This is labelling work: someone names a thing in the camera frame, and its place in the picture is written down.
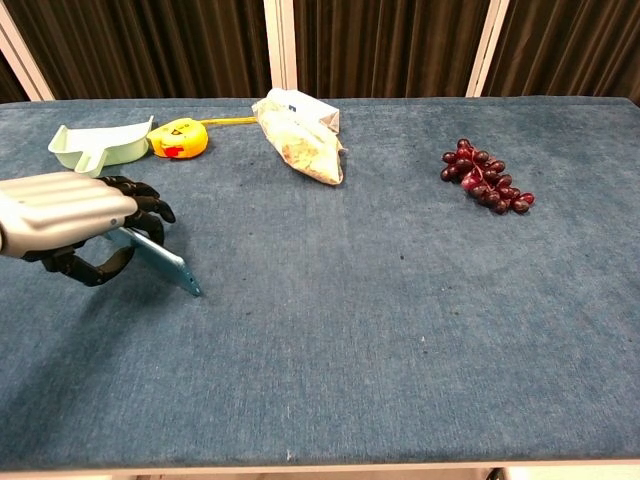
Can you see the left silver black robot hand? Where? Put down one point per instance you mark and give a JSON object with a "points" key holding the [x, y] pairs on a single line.
{"points": [[65, 215]]}

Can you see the blue smartphone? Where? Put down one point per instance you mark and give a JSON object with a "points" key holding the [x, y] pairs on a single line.
{"points": [[160, 257]]}

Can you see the mint green plastic dustpan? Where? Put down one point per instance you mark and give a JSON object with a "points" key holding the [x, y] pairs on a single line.
{"points": [[107, 145]]}

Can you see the yellow tape measure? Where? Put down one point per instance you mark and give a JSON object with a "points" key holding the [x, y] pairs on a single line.
{"points": [[181, 138]]}

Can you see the dark pleated curtain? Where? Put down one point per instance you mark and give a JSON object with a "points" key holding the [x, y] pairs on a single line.
{"points": [[150, 47]]}

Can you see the clear bag of snacks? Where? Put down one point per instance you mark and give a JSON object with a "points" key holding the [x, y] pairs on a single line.
{"points": [[300, 142]]}

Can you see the blue table cloth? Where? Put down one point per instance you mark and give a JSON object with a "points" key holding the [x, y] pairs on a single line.
{"points": [[320, 285]]}

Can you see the white blue bottle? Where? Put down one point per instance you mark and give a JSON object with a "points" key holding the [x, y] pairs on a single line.
{"points": [[312, 112]]}

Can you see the bunch of red grapes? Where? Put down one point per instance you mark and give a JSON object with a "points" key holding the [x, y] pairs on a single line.
{"points": [[485, 177]]}

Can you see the white frame post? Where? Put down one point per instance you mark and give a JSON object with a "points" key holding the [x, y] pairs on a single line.
{"points": [[485, 47], [280, 47], [22, 60]]}

